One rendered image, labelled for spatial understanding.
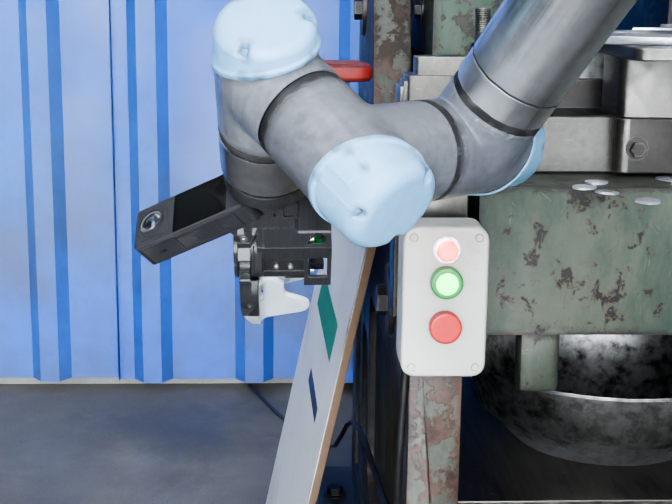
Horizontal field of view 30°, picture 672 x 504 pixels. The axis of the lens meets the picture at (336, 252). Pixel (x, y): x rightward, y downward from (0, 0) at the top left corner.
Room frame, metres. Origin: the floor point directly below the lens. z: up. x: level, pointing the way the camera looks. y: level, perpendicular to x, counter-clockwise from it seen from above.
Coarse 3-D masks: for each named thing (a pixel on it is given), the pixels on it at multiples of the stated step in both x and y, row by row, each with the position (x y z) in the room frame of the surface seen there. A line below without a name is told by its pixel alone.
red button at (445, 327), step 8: (440, 312) 1.06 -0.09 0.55; (448, 312) 1.06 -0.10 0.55; (432, 320) 1.05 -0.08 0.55; (440, 320) 1.05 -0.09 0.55; (448, 320) 1.05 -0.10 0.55; (456, 320) 1.05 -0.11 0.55; (432, 328) 1.05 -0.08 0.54; (440, 328) 1.05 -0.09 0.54; (448, 328) 1.05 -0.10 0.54; (456, 328) 1.05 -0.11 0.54; (432, 336) 1.05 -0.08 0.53; (440, 336) 1.05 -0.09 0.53; (448, 336) 1.05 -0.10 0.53; (456, 336) 1.05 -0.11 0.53
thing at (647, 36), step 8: (616, 32) 1.27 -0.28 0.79; (624, 32) 1.27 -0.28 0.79; (632, 32) 1.27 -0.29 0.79; (640, 32) 1.27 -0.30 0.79; (648, 32) 1.27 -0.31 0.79; (656, 32) 1.28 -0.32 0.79; (664, 32) 1.28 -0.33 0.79; (608, 40) 1.17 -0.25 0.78; (616, 40) 1.17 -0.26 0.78; (624, 40) 1.17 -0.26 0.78; (632, 40) 1.16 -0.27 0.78; (640, 40) 1.16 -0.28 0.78; (648, 40) 1.16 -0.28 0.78; (656, 40) 1.16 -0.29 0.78; (664, 40) 1.16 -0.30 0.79
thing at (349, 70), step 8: (328, 64) 1.15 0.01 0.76; (336, 64) 1.15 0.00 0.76; (344, 64) 1.15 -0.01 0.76; (352, 64) 1.15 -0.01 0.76; (360, 64) 1.15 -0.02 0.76; (368, 64) 1.17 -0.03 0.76; (336, 72) 1.14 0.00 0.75; (344, 72) 1.14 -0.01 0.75; (352, 72) 1.15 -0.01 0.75; (360, 72) 1.15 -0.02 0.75; (368, 72) 1.15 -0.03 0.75; (344, 80) 1.15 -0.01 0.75; (352, 80) 1.15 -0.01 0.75; (360, 80) 1.15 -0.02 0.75; (368, 80) 1.15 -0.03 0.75
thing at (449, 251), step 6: (438, 240) 1.06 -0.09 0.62; (444, 240) 1.06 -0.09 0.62; (450, 240) 1.06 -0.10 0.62; (456, 240) 1.06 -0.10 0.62; (438, 246) 1.06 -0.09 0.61; (444, 246) 1.05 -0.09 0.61; (450, 246) 1.05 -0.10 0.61; (456, 246) 1.05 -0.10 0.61; (438, 252) 1.05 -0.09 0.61; (444, 252) 1.05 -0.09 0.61; (450, 252) 1.05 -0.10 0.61; (456, 252) 1.05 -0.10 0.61; (438, 258) 1.06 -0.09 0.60; (444, 258) 1.05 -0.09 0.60; (450, 258) 1.05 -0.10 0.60; (456, 258) 1.06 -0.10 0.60
